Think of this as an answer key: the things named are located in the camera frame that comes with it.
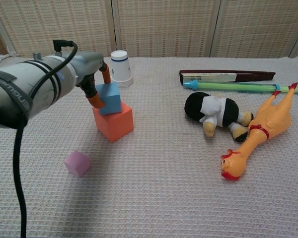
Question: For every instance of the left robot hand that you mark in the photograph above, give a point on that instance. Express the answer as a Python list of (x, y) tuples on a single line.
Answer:
[(87, 63)]

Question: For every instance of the blue foam cube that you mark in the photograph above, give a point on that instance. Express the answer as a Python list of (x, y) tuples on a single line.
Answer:
[(110, 99)]

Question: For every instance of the small pink foam cube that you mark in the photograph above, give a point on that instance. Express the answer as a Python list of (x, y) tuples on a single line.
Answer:
[(77, 163)]

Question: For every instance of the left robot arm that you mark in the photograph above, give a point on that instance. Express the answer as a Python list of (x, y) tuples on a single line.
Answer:
[(27, 89)]

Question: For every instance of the white paper cup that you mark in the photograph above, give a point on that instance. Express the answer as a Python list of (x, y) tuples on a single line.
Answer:
[(121, 70)]

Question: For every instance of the large orange foam cube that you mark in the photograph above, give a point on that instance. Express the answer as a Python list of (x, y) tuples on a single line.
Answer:
[(114, 126)]

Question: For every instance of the woven folding screen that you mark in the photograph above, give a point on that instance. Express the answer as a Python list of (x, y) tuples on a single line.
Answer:
[(164, 27)]

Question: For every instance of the black white plush doll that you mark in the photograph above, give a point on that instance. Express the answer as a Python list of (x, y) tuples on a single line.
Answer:
[(213, 110)]

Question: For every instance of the dark red folded fan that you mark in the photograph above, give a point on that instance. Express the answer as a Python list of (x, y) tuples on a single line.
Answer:
[(226, 75)]

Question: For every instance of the beige woven tablecloth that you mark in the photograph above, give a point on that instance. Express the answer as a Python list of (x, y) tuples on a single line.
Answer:
[(164, 193)]

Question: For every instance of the green blue water squirter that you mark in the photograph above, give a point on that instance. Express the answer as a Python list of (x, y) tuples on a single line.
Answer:
[(238, 87)]

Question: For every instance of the orange rubber chicken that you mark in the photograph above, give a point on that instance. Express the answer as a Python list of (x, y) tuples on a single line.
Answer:
[(268, 126)]

